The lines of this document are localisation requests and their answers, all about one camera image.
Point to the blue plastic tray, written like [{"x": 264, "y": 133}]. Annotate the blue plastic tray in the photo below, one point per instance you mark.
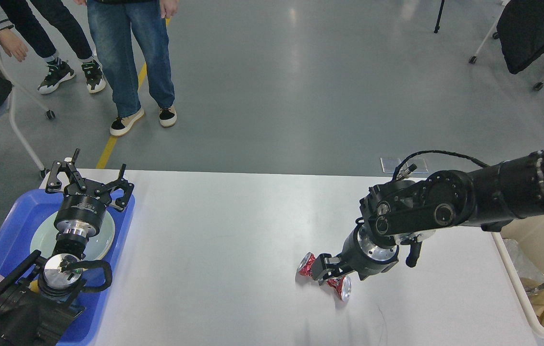
[{"x": 16, "y": 234}]

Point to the chair with black jacket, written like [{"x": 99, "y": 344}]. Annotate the chair with black jacket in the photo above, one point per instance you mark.
[{"x": 520, "y": 30}]

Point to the large foil tray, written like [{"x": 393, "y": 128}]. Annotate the large foil tray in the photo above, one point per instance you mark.
[{"x": 525, "y": 268}]

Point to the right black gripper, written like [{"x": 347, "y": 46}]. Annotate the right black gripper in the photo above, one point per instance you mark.
[{"x": 359, "y": 254}]

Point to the small foil sheet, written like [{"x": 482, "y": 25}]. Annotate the small foil sheet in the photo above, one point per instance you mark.
[{"x": 538, "y": 287}]

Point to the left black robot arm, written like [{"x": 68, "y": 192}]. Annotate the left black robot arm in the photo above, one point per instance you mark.
[{"x": 38, "y": 298}]

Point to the green ceramic plate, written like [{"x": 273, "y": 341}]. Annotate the green ceramic plate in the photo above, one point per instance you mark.
[{"x": 44, "y": 237}]

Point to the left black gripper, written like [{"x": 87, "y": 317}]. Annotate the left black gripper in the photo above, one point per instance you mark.
[{"x": 82, "y": 211}]

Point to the person in blue jeans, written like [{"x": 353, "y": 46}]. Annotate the person in blue jeans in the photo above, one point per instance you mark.
[{"x": 114, "y": 24}]

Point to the teal ceramic mug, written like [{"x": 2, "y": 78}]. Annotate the teal ceramic mug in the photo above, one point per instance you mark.
[{"x": 34, "y": 287}]

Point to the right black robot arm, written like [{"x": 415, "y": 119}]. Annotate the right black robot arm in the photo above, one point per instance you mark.
[{"x": 403, "y": 212}]

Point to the crushed red soda can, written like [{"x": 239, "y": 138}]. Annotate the crushed red soda can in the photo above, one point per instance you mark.
[{"x": 342, "y": 286}]

